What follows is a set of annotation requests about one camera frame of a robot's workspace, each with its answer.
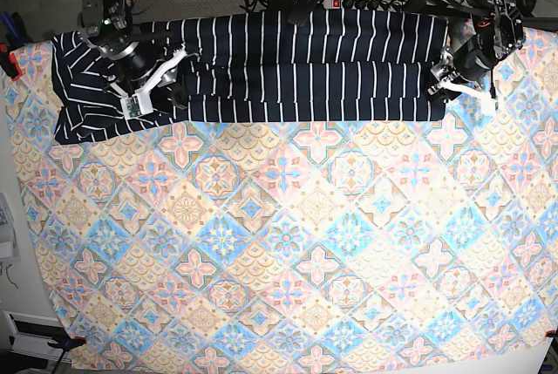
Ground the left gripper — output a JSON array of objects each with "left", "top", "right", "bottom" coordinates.
[{"left": 426, "top": 40, "right": 497, "bottom": 102}]

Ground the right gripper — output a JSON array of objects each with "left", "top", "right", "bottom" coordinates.
[{"left": 89, "top": 33, "right": 200, "bottom": 111}]

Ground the navy white striped T-shirt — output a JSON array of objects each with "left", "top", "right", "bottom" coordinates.
[{"left": 51, "top": 10, "right": 448, "bottom": 145}]

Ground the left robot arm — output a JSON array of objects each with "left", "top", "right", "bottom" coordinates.
[{"left": 427, "top": 0, "right": 525, "bottom": 100}]

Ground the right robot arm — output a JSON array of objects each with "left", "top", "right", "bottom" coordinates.
[{"left": 78, "top": 0, "right": 194, "bottom": 119}]

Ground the white power strip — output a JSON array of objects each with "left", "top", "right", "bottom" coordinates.
[{"left": 322, "top": 0, "right": 408, "bottom": 12}]

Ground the red black clamp upper left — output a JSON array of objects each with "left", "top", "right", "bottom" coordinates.
[{"left": 0, "top": 43, "right": 23, "bottom": 81}]

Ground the black remote-like device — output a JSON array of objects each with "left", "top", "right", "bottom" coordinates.
[{"left": 288, "top": 0, "right": 322, "bottom": 27}]

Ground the patterned pastel tablecloth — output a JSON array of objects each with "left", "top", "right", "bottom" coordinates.
[{"left": 1, "top": 31, "right": 557, "bottom": 373}]

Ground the white papers left edge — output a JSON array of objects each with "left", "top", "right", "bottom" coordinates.
[{"left": 0, "top": 193, "right": 19, "bottom": 263}]

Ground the white box lower left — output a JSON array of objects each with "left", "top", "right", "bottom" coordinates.
[{"left": 3, "top": 310, "right": 66, "bottom": 361}]

